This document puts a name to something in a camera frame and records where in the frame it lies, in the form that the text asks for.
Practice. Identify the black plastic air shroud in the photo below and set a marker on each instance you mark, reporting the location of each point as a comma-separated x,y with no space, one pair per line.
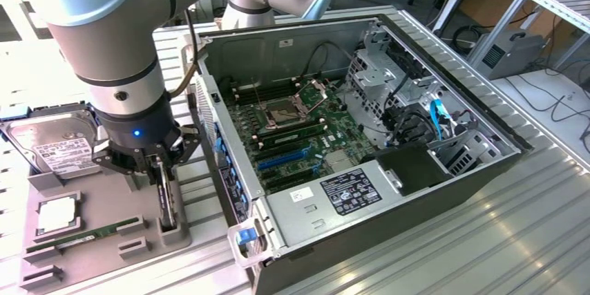
406,167

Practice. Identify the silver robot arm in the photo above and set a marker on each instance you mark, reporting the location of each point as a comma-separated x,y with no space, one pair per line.
102,15

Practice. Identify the aluminium profile frame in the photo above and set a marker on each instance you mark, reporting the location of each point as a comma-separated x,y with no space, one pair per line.
553,1

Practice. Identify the black expansion slot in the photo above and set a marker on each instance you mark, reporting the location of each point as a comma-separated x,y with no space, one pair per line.
295,181
286,174

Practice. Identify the metal socket cover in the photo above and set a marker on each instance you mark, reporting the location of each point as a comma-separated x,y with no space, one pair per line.
314,93

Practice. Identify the grey parts rack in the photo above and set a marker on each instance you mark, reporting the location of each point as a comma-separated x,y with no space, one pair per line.
93,205

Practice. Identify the green RAM stick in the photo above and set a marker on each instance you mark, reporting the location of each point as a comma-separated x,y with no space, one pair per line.
286,140
83,236

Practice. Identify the green motherboard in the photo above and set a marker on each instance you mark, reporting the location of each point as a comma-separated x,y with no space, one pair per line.
341,125

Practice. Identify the silver CPU chip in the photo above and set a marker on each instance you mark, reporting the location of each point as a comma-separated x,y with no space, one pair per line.
55,213

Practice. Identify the open black PC case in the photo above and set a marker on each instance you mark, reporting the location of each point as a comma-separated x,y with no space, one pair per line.
414,205

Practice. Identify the grey floor computer box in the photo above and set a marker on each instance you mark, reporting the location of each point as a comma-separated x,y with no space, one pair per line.
512,56

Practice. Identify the thin locking lever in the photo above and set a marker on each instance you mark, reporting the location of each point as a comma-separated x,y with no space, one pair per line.
258,93

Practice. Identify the CPU socket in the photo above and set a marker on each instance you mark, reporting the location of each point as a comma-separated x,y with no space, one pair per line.
281,113

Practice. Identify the blue case latch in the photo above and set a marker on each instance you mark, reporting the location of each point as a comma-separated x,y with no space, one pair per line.
245,236

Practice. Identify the silver chipset heat sink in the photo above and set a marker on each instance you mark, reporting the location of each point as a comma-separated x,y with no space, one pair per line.
338,162

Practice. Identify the silver hard disk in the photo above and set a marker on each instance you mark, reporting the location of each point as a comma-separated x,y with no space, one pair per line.
51,143

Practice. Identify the grey power supply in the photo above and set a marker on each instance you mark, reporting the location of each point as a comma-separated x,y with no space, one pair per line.
314,219

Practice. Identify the metal disk bay cage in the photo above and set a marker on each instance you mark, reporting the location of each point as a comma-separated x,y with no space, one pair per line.
366,119

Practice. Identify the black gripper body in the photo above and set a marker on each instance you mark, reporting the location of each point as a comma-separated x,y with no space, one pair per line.
138,129

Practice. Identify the graphics card with fan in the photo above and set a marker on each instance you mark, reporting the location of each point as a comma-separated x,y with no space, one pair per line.
166,201

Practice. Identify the blue expansion slot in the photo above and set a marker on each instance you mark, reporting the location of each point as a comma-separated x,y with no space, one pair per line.
281,161

